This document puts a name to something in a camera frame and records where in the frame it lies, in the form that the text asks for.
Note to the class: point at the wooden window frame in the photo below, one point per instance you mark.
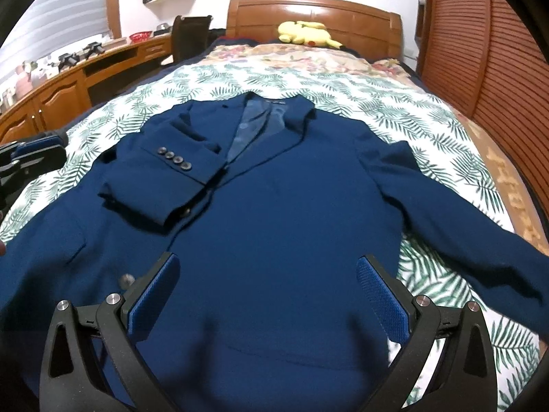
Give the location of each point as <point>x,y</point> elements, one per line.
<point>114,0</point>

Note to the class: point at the red bowl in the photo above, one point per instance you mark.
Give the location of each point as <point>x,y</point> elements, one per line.
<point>140,36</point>

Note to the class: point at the pink container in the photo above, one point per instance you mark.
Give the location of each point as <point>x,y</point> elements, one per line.
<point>23,77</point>

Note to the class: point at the dark blue shirt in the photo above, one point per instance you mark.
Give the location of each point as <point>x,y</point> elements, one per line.
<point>274,223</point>

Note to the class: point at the wooden louvered wardrobe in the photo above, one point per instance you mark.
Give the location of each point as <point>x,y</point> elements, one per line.
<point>472,51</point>

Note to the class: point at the yellow plush toy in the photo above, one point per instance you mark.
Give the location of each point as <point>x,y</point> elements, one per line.
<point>304,32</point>

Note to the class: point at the black chair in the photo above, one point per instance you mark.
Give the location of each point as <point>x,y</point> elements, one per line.
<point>191,38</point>

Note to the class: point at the wooden desk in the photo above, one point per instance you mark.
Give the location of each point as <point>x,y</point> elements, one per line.
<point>55,94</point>

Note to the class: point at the leaf print blanket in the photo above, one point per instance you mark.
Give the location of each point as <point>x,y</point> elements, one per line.
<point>343,86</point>

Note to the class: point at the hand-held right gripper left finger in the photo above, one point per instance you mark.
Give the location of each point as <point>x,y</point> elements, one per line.
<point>156,287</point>

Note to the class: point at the window blinds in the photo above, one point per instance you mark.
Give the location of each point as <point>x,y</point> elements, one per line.
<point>64,8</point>

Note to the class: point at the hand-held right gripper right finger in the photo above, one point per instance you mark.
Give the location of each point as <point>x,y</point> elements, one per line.
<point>381,300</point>

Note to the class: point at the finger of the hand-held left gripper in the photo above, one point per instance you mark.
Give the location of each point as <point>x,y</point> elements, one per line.
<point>47,140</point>
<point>47,156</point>

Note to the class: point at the black desk gadget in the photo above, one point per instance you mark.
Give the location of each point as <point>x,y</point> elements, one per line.
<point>66,61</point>
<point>92,49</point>

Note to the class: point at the wooden bed headboard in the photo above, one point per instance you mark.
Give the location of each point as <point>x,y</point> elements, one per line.
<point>343,21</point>

